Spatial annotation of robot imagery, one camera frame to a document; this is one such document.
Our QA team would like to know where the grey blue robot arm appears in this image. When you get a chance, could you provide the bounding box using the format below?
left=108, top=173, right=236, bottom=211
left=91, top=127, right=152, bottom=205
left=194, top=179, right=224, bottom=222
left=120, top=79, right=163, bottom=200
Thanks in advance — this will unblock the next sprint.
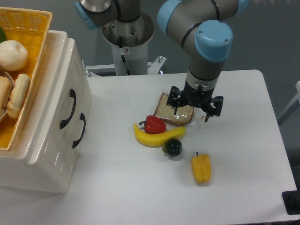
left=75, top=0, right=249, bottom=118

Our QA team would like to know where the red bell pepper toy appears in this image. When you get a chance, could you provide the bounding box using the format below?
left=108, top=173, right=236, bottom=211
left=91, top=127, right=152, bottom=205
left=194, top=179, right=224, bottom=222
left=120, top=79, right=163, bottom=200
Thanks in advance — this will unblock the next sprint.
left=139, top=115, right=166, bottom=135

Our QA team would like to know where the black top drawer handle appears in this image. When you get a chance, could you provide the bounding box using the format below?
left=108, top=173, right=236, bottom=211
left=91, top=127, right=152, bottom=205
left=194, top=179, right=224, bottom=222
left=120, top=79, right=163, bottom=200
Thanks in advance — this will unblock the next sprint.
left=60, top=88, right=77, bottom=129

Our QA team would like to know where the black device at edge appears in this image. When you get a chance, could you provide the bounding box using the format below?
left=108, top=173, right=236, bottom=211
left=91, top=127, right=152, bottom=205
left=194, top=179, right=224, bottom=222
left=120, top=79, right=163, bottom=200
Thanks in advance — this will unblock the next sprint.
left=282, top=190, right=300, bottom=215

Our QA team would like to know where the yellow banana toy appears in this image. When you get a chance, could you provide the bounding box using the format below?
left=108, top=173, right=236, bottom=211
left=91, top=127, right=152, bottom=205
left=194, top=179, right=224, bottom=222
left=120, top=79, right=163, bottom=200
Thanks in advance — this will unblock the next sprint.
left=133, top=124, right=186, bottom=147

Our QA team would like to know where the bagged bread slice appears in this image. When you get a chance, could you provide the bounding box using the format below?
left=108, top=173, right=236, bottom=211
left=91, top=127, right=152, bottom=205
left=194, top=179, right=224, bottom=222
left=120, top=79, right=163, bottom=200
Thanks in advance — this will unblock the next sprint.
left=154, top=93, right=206, bottom=127

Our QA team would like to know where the white round bun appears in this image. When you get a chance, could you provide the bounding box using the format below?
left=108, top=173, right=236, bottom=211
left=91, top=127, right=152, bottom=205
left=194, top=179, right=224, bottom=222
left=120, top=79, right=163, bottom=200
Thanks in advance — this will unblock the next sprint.
left=0, top=40, right=29, bottom=71

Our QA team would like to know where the black drawer handle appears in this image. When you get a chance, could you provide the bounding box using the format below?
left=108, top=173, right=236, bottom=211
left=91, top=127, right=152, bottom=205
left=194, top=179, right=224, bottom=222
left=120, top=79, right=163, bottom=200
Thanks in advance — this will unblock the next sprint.
left=72, top=112, right=87, bottom=149
left=60, top=88, right=77, bottom=129

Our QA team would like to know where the brown bread loaf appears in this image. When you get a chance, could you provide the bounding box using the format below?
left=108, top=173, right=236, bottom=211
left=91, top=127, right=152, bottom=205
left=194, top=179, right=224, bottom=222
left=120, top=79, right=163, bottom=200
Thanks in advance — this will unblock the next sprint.
left=0, top=76, right=12, bottom=116

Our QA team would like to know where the yellow wicker basket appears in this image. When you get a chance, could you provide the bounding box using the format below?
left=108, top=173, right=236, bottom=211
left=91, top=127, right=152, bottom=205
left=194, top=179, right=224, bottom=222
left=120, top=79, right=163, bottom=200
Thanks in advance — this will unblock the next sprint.
left=0, top=7, right=52, bottom=152

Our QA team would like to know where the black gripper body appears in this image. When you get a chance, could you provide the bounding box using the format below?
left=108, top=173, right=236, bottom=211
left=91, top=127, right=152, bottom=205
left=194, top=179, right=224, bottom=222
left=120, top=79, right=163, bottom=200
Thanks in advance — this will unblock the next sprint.
left=167, top=81, right=224, bottom=117

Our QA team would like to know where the beige bread roll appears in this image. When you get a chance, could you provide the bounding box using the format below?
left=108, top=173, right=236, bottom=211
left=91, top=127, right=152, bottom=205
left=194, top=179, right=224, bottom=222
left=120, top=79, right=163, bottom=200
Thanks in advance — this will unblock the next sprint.
left=7, top=74, right=30, bottom=118

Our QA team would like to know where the white drawer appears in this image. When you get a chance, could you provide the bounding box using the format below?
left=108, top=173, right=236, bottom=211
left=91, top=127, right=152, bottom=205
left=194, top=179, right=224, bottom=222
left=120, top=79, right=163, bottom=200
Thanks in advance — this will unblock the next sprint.
left=29, top=38, right=92, bottom=166

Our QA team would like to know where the green vegetable toy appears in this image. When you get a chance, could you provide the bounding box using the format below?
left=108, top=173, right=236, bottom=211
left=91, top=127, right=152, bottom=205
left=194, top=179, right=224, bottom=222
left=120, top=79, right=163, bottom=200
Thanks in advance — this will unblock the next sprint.
left=0, top=27, right=7, bottom=43

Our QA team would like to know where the yellow bell pepper toy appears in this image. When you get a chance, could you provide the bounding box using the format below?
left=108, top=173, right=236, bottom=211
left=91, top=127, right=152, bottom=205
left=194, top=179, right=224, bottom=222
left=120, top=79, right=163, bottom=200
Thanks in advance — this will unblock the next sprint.
left=191, top=152, right=211, bottom=184

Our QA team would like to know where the black lower drawer handle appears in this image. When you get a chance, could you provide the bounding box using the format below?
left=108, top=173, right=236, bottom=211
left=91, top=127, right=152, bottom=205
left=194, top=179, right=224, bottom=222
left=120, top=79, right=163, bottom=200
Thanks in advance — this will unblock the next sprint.
left=72, top=112, right=87, bottom=149

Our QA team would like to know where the white frame at right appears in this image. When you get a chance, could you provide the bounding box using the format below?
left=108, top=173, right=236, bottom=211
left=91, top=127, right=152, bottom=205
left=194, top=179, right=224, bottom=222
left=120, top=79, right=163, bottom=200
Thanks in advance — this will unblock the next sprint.
left=277, top=81, right=300, bottom=126

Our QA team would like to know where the black mangosteen toy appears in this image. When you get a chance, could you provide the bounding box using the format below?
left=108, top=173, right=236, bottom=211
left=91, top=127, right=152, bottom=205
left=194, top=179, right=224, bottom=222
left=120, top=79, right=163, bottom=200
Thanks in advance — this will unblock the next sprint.
left=162, top=138, right=182, bottom=157

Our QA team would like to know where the white drawer cabinet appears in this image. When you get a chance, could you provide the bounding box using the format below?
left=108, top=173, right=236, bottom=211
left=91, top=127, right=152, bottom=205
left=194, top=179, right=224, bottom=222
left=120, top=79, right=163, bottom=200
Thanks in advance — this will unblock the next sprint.
left=0, top=30, right=92, bottom=193

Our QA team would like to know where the grey bowl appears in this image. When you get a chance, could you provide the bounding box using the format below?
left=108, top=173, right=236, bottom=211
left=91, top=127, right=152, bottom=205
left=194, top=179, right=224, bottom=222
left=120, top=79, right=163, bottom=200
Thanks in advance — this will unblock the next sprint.
left=0, top=70, right=15, bottom=121

